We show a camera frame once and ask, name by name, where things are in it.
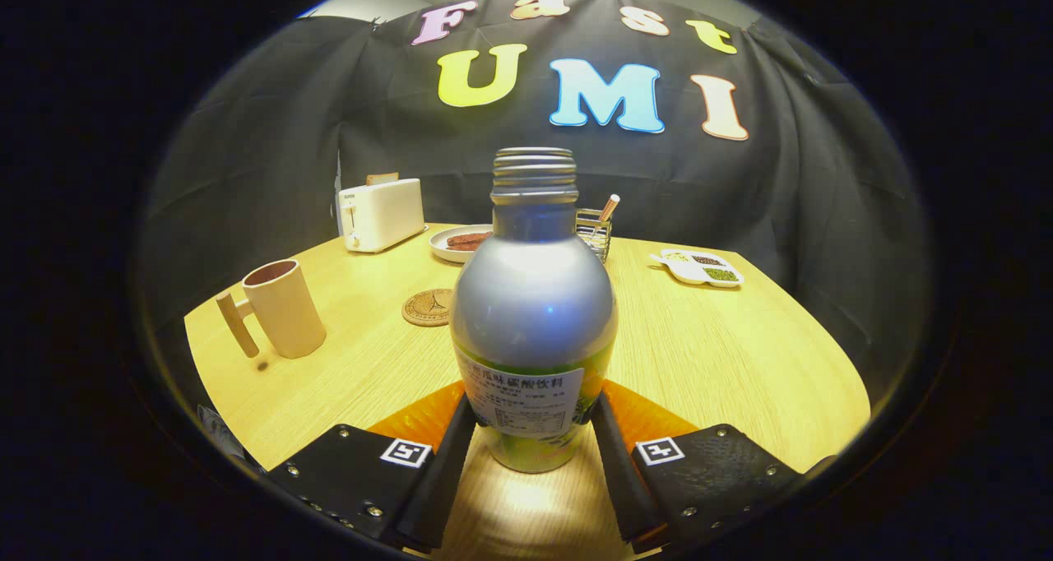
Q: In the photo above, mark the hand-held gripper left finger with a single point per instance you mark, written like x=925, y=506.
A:
x=440, y=483

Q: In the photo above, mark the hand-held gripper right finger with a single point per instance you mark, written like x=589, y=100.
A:
x=629, y=483

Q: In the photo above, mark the round cork coaster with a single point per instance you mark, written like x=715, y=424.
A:
x=424, y=308

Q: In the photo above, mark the silver juice bottle green label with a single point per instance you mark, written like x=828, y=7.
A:
x=533, y=298

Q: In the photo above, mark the wooden table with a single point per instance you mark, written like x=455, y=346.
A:
x=724, y=355

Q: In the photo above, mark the white divided snack tray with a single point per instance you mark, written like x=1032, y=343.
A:
x=699, y=269

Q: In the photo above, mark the small white plate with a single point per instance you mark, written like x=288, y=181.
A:
x=444, y=252

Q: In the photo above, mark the brown meat strips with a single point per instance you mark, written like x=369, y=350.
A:
x=467, y=240

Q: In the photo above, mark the cream toaster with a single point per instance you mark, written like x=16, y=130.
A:
x=382, y=213

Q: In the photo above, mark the striped straw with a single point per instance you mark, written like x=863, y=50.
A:
x=609, y=207

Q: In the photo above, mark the toast slice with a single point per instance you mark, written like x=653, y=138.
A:
x=382, y=178

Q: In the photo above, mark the black backdrop cloth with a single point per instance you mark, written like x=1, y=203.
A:
x=781, y=183

